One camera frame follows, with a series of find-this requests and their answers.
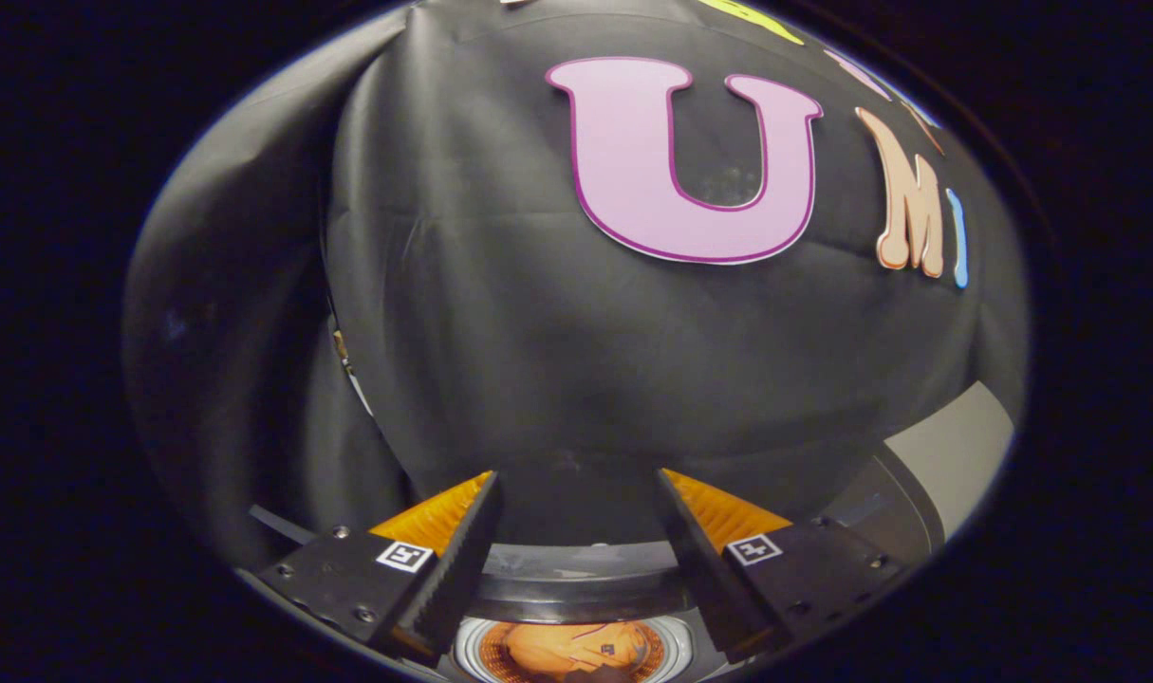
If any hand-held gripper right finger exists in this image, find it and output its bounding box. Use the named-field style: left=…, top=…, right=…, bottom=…
left=654, top=467, right=909, bottom=663

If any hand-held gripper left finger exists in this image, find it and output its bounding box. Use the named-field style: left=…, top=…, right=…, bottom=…
left=237, top=471, right=503, bottom=665

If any grey washing machine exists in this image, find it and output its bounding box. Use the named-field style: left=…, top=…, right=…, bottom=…
left=244, top=503, right=824, bottom=683

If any yellow polo shirt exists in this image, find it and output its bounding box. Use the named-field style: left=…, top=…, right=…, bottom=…
left=502, top=621, right=648, bottom=682

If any black backdrop cloth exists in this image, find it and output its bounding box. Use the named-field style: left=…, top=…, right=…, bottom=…
left=121, top=0, right=1031, bottom=570

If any beige cabinet with dark frame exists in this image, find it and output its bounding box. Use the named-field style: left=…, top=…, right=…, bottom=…
left=823, top=379, right=1016, bottom=570

